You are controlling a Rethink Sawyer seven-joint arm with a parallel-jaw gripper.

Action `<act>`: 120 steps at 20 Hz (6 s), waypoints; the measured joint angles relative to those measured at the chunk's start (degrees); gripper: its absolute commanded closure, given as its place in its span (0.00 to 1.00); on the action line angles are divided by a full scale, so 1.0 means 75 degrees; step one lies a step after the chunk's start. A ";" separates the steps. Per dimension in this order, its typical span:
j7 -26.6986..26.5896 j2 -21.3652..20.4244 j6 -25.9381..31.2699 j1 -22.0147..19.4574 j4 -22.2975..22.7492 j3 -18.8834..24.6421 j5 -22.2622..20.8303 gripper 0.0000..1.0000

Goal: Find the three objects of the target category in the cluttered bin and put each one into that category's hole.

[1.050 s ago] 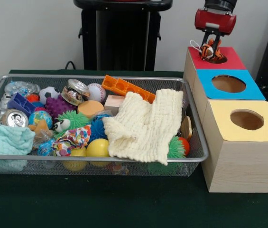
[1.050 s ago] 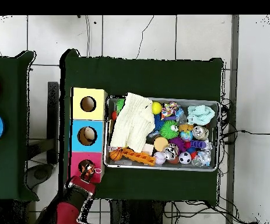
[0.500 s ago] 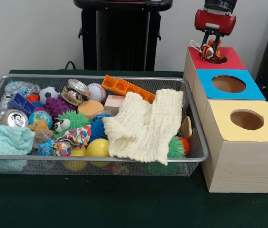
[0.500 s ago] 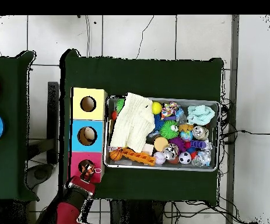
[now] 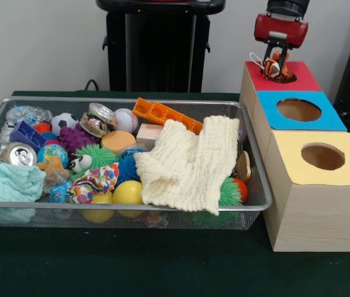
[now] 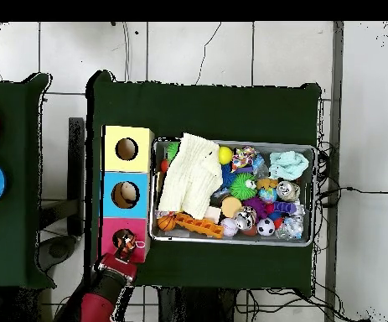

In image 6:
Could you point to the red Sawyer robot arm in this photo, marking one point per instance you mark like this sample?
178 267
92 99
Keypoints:
96 308

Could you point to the green spiky toy with eyes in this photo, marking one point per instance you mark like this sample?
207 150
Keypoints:
242 186

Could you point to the light blue cloth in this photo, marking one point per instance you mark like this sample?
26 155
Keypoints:
287 166

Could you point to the silver drink can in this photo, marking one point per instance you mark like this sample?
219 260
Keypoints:
287 191

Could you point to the dark green table cloth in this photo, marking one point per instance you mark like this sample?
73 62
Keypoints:
197 110
16 201

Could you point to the small globe ball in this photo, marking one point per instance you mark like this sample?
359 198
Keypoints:
268 195

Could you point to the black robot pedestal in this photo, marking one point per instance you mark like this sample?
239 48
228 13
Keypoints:
197 308

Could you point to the clear mesh bin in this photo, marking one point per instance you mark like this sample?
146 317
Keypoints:
264 242

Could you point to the colourful patterned cloth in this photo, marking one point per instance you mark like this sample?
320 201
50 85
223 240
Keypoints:
242 157

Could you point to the yellow ball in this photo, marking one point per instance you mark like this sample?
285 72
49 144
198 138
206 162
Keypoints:
225 155

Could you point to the wooden box with three holes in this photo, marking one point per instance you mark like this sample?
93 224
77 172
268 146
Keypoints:
138 201

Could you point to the purple bumpy ball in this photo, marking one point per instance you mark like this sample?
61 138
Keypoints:
255 205

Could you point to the orange plastic block tray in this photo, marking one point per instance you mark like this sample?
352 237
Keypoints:
200 226

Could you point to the orange striped tiger plush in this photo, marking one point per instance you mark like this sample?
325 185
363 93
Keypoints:
126 241

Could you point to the small soccer ball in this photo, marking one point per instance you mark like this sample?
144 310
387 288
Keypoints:
266 227

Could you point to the cream knitted cloth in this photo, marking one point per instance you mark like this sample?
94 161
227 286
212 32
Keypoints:
190 177

